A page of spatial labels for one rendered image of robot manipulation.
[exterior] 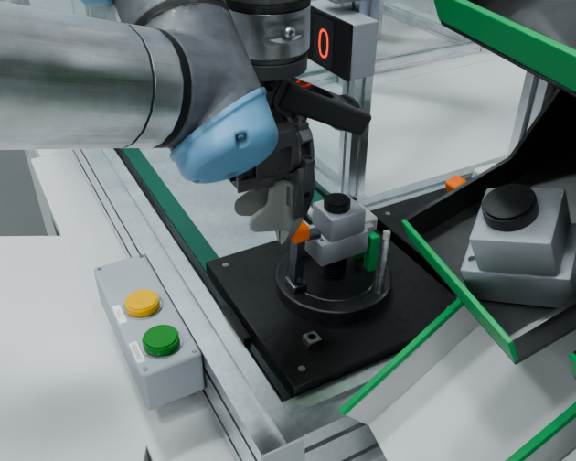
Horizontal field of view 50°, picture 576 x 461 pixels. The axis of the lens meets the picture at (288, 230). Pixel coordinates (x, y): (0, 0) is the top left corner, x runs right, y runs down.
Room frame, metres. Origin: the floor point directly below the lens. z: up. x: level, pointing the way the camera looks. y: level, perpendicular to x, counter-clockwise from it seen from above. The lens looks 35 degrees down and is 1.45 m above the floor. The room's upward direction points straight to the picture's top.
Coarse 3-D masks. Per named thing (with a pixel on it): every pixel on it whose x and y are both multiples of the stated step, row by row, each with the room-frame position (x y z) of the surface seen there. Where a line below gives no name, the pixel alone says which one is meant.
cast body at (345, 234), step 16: (320, 208) 0.58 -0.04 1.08; (336, 208) 0.57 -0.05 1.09; (352, 208) 0.58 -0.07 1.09; (320, 224) 0.57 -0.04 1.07; (336, 224) 0.55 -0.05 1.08; (352, 224) 0.56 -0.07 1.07; (368, 224) 0.60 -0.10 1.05; (320, 240) 0.56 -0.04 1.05; (336, 240) 0.56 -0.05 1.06; (352, 240) 0.57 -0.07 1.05; (320, 256) 0.55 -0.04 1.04; (336, 256) 0.56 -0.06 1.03
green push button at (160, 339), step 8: (152, 328) 0.50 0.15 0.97; (160, 328) 0.50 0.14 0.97; (168, 328) 0.50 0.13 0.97; (144, 336) 0.49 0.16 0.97; (152, 336) 0.49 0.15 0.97; (160, 336) 0.49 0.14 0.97; (168, 336) 0.49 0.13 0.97; (176, 336) 0.49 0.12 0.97; (144, 344) 0.48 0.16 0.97; (152, 344) 0.48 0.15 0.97; (160, 344) 0.48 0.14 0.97; (168, 344) 0.48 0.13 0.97; (176, 344) 0.48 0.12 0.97; (152, 352) 0.47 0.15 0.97; (160, 352) 0.47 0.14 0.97; (168, 352) 0.47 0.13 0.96
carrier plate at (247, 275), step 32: (224, 256) 0.64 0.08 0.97; (256, 256) 0.64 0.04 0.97; (224, 288) 0.58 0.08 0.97; (256, 288) 0.57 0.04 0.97; (416, 288) 0.57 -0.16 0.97; (256, 320) 0.52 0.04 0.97; (288, 320) 0.52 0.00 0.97; (384, 320) 0.52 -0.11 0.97; (416, 320) 0.52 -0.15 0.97; (288, 352) 0.47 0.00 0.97; (320, 352) 0.47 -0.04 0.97; (352, 352) 0.47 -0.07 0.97; (384, 352) 0.47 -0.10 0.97; (288, 384) 0.43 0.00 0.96; (320, 384) 0.43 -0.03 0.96
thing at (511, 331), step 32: (544, 128) 0.40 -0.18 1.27; (512, 160) 0.39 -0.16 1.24; (544, 160) 0.40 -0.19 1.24; (448, 192) 0.38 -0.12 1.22; (480, 192) 0.38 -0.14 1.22; (416, 224) 0.37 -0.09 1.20; (448, 224) 0.37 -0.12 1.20; (448, 256) 0.34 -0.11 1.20; (480, 320) 0.28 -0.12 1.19; (512, 320) 0.28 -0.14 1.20; (544, 320) 0.25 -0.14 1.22; (512, 352) 0.25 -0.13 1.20
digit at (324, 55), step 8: (320, 16) 0.80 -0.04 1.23; (320, 24) 0.80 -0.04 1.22; (328, 24) 0.78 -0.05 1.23; (320, 32) 0.80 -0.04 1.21; (328, 32) 0.78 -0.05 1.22; (320, 40) 0.80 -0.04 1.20; (328, 40) 0.78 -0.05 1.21; (320, 48) 0.80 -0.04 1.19; (328, 48) 0.78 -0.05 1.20; (320, 56) 0.80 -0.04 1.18; (328, 56) 0.78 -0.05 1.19; (328, 64) 0.78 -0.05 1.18
